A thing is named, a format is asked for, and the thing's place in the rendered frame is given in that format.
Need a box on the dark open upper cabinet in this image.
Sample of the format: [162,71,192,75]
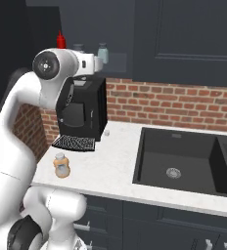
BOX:
[24,0,135,79]

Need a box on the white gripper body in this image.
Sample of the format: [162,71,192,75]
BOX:
[92,55,105,73]

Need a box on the dark drawer front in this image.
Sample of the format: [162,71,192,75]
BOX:
[73,193,124,236]
[75,231,124,250]

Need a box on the dark open cabinet door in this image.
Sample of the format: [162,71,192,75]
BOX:
[0,0,63,120]

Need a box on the dark sink front panel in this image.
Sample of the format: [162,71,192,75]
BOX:
[122,200,227,234]

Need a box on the black sink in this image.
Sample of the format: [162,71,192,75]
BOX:
[131,126,227,199]

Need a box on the red condiment bottle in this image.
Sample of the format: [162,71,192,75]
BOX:
[56,29,67,50]

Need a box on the orange condiment bottle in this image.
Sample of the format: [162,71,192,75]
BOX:
[53,152,70,179]

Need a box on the dark upper cabinet door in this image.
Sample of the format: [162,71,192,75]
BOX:
[132,0,227,88]

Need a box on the pale green glass shaker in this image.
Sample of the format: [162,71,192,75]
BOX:
[97,42,110,65]

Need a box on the black coffee machine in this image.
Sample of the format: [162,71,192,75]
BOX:
[51,75,109,153]

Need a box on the grey shaker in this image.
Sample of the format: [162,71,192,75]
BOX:
[72,43,85,54]

